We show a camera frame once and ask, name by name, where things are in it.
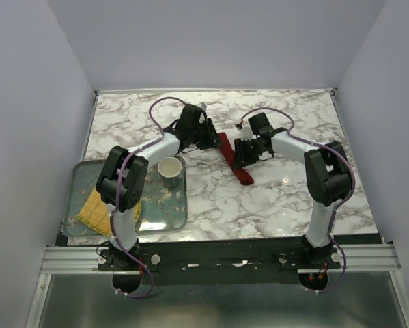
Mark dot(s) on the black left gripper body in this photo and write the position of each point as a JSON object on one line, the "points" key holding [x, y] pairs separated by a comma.
{"points": [[203, 134]]}

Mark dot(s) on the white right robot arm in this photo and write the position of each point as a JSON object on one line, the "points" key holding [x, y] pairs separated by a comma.
{"points": [[330, 178]]}

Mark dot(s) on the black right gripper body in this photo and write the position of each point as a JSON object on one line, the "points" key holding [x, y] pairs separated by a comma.
{"points": [[246, 152]]}

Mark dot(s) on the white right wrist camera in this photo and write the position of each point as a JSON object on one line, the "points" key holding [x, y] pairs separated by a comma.
{"points": [[246, 133]]}

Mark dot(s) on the yellow woven coaster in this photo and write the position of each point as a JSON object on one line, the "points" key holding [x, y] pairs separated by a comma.
{"points": [[94, 214]]}

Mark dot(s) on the aluminium frame rail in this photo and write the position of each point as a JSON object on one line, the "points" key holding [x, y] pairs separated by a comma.
{"points": [[84, 260]]}

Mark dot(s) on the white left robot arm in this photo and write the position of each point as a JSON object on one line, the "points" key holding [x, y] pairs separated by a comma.
{"points": [[122, 178]]}

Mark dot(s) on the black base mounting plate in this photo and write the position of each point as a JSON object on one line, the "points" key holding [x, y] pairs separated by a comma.
{"points": [[249, 261]]}

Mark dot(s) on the white cup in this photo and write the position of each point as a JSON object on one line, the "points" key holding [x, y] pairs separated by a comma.
{"points": [[170, 170]]}

